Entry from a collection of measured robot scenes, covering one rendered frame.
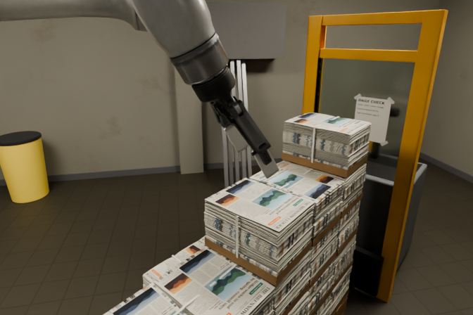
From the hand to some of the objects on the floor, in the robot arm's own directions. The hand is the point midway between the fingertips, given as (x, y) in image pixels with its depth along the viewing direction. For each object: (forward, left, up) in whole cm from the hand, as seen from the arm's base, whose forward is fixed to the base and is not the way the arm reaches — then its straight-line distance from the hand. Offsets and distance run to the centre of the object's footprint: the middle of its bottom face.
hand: (254, 156), depth 65 cm
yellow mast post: (+118, +88, -148) cm, 209 cm away
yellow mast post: (+78, +141, -148) cm, 219 cm away
